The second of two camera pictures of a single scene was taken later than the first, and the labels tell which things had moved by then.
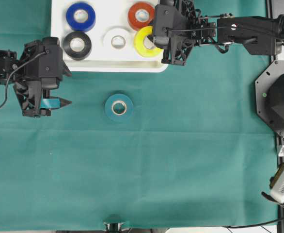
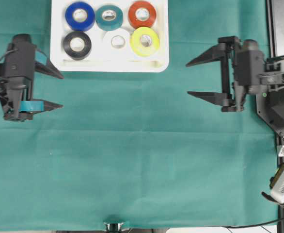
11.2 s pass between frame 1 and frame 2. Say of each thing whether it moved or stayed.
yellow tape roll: moved
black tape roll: stayed
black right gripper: moved
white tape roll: stayed
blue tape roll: stayed
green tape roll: moved
